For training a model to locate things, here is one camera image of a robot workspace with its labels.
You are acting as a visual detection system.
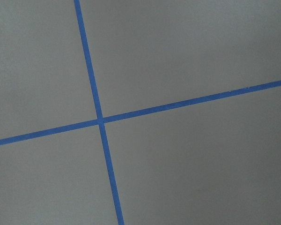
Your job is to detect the blue tape line lengthwise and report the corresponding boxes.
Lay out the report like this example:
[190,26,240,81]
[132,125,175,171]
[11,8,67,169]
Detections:
[0,80,281,146]

